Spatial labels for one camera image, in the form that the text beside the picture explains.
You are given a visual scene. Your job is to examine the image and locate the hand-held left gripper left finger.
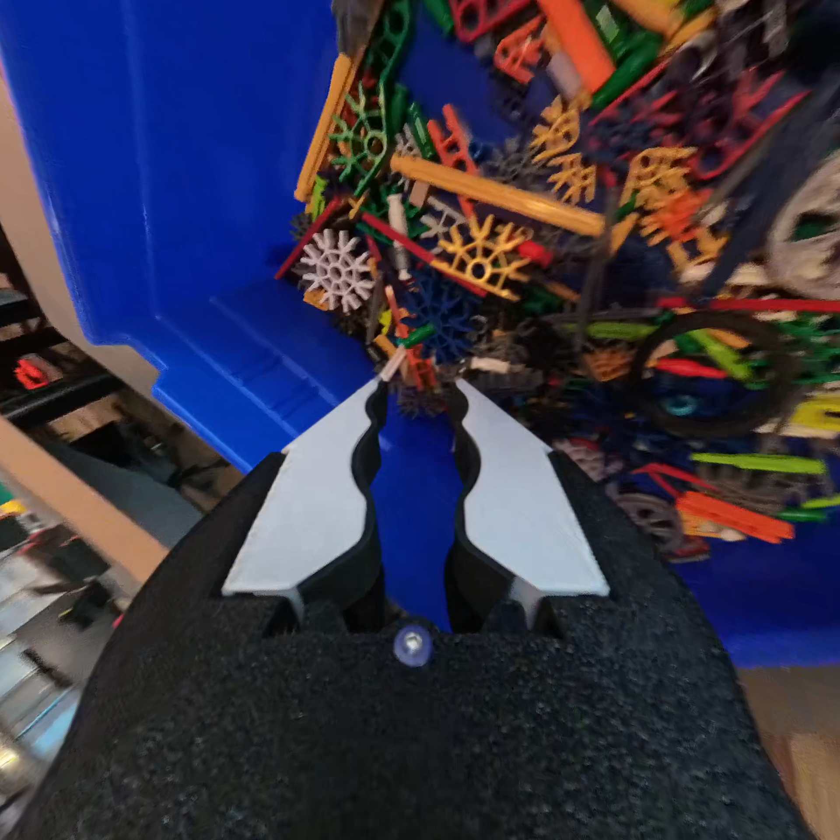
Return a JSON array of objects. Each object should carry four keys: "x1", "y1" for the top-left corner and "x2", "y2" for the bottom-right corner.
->
[{"x1": 220, "y1": 377, "x2": 389, "y2": 599}]

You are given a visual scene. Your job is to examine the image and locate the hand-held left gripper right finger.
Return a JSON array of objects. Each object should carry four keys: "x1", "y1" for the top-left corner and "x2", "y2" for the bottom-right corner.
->
[{"x1": 448, "y1": 378, "x2": 613, "y2": 599}]

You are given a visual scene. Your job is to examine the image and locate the pile of colourful toy pieces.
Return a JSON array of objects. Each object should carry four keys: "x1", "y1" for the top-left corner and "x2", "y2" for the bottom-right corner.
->
[{"x1": 276, "y1": 0, "x2": 840, "y2": 565}]

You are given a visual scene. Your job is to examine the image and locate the blue plastic bin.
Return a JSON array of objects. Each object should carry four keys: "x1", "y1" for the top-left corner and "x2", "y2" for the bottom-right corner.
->
[{"x1": 0, "y1": 0, "x2": 840, "y2": 667}]

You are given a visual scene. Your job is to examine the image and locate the black toy tyre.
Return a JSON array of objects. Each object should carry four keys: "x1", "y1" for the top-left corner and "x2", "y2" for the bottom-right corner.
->
[{"x1": 633, "y1": 311, "x2": 798, "y2": 437}]

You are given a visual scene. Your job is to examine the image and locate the white snowflake connector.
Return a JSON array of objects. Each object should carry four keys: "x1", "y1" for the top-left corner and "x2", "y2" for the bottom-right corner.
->
[{"x1": 298, "y1": 230, "x2": 375, "y2": 312}]

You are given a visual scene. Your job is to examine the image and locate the red plastic object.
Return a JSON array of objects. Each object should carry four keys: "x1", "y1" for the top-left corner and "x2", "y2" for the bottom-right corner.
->
[{"x1": 14, "y1": 356, "x2": 63, "y2": 389}]

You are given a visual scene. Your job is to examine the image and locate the grey spoked toy wheel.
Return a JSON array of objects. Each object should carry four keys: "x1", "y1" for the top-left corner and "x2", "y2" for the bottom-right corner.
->
[{"x1": 764, "y1": 154, "x2": 840, "y2": 299}]

